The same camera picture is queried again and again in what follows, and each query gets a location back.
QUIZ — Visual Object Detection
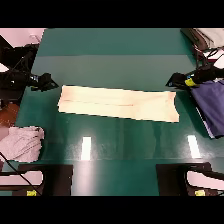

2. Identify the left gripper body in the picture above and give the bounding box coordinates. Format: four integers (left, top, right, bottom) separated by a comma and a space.
31, 72, 60, 93

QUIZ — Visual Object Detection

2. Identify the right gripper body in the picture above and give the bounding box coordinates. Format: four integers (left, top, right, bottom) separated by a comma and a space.
165, 68, 205, 91

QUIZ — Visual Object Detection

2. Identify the cream shirt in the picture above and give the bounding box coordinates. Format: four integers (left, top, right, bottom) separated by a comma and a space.
57, 84, 181, 124

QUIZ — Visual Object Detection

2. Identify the red garment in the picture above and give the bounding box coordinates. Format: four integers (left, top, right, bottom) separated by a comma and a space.
192, 44, 224, 65

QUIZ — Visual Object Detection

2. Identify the blue shirt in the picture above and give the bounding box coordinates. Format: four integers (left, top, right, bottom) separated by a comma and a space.
190, 78, 224, 140

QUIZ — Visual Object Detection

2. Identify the white garment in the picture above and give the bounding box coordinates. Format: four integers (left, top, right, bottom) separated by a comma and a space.
195, 28, 224, 50

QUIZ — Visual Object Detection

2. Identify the light grey garment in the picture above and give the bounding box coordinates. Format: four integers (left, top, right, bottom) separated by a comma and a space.
0, 125, 46, 164

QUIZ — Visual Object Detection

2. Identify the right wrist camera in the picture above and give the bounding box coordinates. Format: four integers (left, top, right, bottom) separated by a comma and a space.
192, 46, 224, 69

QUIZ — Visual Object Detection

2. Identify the black cable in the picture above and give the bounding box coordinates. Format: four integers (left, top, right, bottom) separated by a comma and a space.
0, 151, 43, 197

